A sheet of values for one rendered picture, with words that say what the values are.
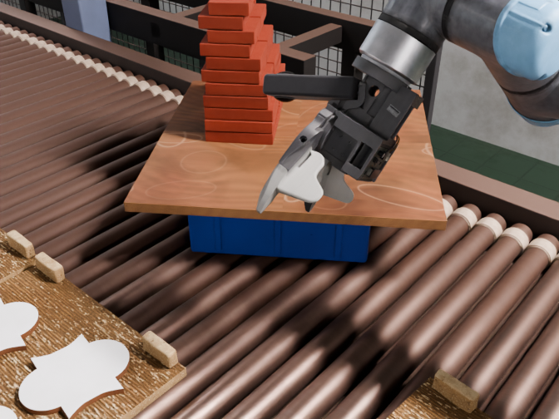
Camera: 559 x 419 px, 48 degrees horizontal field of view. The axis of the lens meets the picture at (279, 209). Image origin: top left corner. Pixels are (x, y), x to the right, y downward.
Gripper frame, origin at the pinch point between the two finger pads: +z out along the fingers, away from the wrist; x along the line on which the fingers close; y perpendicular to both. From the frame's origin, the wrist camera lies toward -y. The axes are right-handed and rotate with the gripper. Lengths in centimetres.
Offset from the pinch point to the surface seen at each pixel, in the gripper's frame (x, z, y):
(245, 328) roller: 13.3, 20.9, 0.5
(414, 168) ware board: 38.6, -10.3, 3.2
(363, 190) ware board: 29.2, -3.4, 0.1
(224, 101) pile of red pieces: 28.6, -2.7, -29.7
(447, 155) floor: 265, -10, -32
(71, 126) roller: 48, 26, -73
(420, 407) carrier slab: 9.7, 12.3, 26.3
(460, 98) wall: 280, -39, -45
